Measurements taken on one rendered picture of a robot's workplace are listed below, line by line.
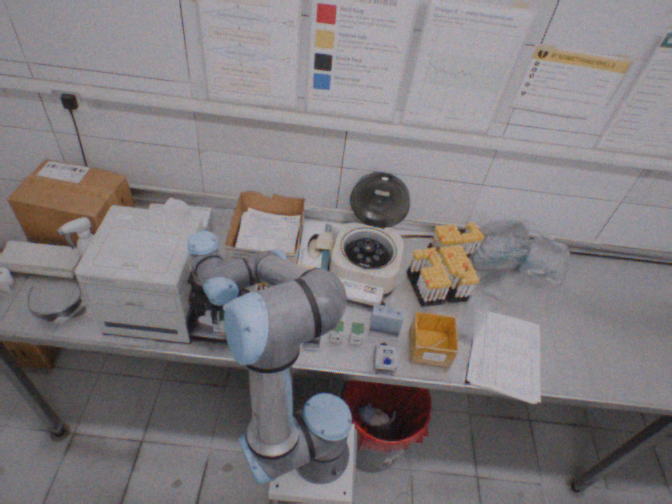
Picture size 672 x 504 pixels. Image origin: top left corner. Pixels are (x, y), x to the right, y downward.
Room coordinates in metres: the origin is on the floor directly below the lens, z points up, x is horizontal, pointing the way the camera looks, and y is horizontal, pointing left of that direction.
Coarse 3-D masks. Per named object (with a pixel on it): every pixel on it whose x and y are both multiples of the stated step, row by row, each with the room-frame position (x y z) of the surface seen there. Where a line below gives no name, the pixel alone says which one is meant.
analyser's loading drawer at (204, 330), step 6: (192, 318) 0.86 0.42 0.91; (192, 324) 0.83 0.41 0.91; (198, 324) 0.84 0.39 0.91; (204, 324) 0.84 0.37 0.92; (192, 330) 0.81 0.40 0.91; (198, 330) 0.82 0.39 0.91; (204, 330) 0.82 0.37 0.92; (210, 330) 0.81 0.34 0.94; (204, 336) 0.80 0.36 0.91; (210, 336) 0.80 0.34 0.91; (216, 336) 0.80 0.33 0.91; (222, 336) 0.81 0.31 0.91
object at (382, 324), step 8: (376, 304) 0.97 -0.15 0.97; (376, 312) 0.94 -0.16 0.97; (384, 312) 0.94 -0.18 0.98; (392, 312) 0.95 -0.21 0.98; (400, 312) 0.95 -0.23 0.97; (376, 320) 0.93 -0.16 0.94; (384, 320) 0.93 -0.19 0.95; (392, 320) 0.93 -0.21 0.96; (400, 320) 0.93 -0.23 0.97; (376, 328) 0.93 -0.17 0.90; (384, 328) 0.93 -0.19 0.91; (392, 328) 0.93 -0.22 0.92; (400, 328) 0.93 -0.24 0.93; (384, 336) 0.91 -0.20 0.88; (392, 336) 0.92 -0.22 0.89
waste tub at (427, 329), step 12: (420, 312) 0.97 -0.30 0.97; (420, 324) 0.96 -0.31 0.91; (432, 324) 0.96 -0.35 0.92; (444, 324) 0.97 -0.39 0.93; (456, 324) 0.94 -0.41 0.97; (420, 336) 0.94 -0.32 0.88; (432, 336) 0.94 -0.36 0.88; (444, 336) 0.95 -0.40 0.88; (456, 336) 0.89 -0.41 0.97; (420, 348) 0.84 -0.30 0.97; (432, 348) 0.84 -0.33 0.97; (444, 348) 0.90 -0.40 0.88; (456, 348) 0.86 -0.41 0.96; (420, 360) 0.84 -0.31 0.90; (432, 360) 0.84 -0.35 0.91; (444, 360) 0.84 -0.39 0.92
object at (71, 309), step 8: (32, 288) 0.90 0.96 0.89; (80, 296) 0.87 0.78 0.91; (72, 304) 0.84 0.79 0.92; (80, 304) 0.86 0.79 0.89; (32, 312) 0.79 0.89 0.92; (48, 312) 0.79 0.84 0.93; (56, 312) 0.80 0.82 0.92; (64, 312) 0.81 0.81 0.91; (72, 312) 0.83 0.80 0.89; (40, 320) 0.79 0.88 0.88; (48, 320) 0.79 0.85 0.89
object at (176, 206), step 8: (168, 200) 1.29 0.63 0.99; (176, 200) 1.29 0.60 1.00; (152, 208) 1.29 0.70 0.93; (160, 208) 1.30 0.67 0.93; (168, 208) 1.27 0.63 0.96; (176, 208) 1.28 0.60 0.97; (184, 208) 1.27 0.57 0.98; (192, 208) 1.32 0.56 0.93; (200, 208) 1.33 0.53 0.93; (208, 208) 1.34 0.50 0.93; (208, 216) 1.29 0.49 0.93; (208, 224) 1.27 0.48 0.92
